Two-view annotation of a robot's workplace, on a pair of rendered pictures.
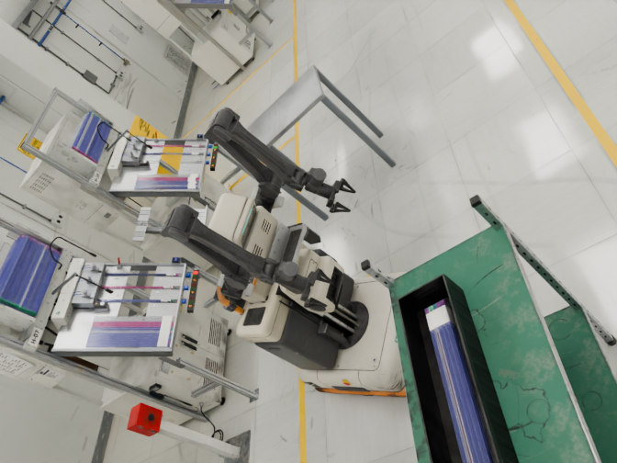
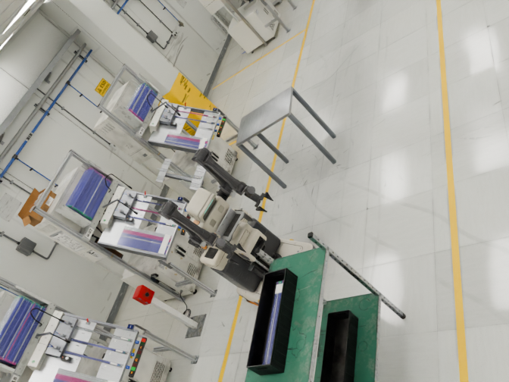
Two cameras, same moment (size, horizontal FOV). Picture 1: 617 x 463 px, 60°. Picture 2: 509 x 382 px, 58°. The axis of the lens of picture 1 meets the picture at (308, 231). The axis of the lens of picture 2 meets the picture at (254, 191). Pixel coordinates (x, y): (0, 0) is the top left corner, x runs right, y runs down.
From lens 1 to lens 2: 1.32 m
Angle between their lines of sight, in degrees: 10
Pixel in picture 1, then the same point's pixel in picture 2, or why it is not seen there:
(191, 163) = (204, 129)
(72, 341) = (110, 239)
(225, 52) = (253, 31)
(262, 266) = (207, 237)
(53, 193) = (113, 136)
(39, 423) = (84, 277)
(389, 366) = not seen: hidden behind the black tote
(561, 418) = (306, 349)
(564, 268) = (398, 266)
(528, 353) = (307, 317)
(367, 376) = not seen: hidden behind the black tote
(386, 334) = not seen: hidden behind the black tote
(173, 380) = (166, 273)
